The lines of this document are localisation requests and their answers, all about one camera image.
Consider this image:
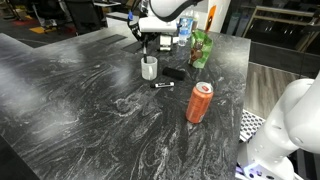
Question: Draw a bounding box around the orange soda can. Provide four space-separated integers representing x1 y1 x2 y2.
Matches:
185 81 215 125

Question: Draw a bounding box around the perforated metal plate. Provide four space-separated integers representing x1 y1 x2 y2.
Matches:
238 109 267 143

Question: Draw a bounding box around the clear plastic water bottle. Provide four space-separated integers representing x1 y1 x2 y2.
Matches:
177 9 195 47

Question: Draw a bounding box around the wooden frame rack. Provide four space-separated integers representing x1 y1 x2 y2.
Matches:
241 5 320 53

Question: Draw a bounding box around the black and white marker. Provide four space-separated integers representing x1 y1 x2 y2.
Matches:
149 81 175 90

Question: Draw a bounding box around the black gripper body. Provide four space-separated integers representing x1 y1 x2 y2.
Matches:
127 19 150 44

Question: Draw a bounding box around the green snack bag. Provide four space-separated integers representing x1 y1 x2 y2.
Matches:
188 28 214 70

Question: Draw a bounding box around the black whiteboard eraser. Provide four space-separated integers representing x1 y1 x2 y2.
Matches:
161 66 187 82

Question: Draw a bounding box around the white ceramic mug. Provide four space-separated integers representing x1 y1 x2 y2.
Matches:
140 55 159 81

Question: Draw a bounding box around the thin black mat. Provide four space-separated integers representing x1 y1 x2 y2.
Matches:
121 41 145 55
96 33 128 46

